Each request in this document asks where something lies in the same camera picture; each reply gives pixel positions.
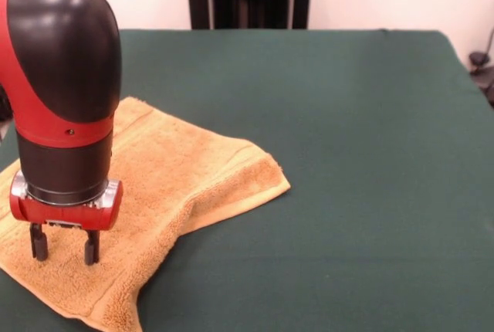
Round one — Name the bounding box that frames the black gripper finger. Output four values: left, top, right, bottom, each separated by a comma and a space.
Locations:
29, 222, 49, 263
83, 228, 101, 266

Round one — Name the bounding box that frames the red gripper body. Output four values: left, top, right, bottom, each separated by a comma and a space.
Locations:
8, 171, 124, 232

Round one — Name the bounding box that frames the tan terry towel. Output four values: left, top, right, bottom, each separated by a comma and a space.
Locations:
0, 96, 292, 332

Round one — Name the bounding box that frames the dark green table cloth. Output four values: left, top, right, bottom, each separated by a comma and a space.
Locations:
0, 29, 494, 332

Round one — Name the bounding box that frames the grey tripod base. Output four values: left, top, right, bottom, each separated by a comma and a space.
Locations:
468, 26, 494, 108

